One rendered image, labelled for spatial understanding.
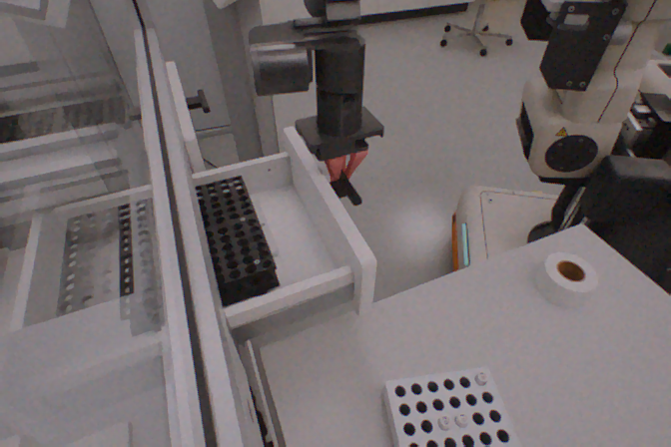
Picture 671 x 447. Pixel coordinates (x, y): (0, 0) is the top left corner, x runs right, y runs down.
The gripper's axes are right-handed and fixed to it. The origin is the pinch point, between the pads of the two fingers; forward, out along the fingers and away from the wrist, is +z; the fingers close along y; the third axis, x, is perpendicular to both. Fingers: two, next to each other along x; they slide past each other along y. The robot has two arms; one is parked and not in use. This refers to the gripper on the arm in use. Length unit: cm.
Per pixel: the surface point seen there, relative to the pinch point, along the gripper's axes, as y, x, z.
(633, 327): -31.2, 30.0, 13.8
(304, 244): 7.4, 4.8, 6.1
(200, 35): 3, -162, 31
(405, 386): 2.7, 25.8, 10.3
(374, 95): -99, -168, 85
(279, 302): 13.7, 15.5, 1.4
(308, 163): 4.1, -1.3, -3.2
